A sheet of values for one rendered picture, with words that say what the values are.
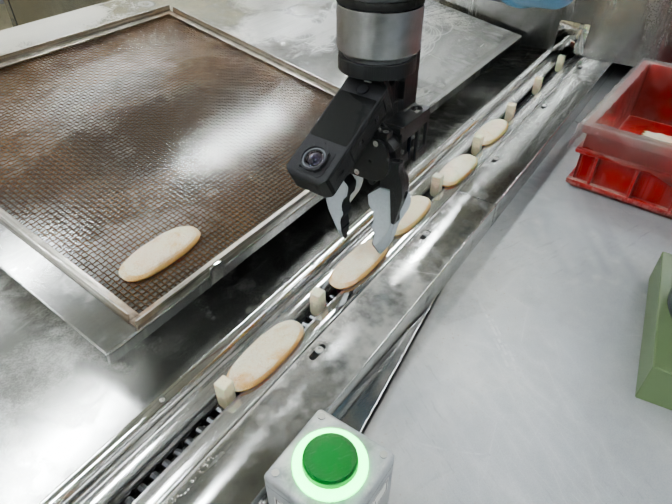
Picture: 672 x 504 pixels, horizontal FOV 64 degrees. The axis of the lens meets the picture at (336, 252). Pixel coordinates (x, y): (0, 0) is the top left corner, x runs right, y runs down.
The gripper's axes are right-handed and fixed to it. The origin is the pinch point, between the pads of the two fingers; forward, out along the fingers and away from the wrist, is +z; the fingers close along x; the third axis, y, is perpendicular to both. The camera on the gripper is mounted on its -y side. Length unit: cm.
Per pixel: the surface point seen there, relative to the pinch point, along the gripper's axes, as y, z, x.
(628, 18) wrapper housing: 80, -6, -9
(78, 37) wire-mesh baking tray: 8, -9, 59
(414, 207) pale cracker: 12.9, 3.0, -0.4
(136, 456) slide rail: -30.2, 4.1, 2.1
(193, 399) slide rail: -23.7, 4.1, 2.3
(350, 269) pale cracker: -2.0, 3.0, -0.2
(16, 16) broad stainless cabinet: 96, 40, 258
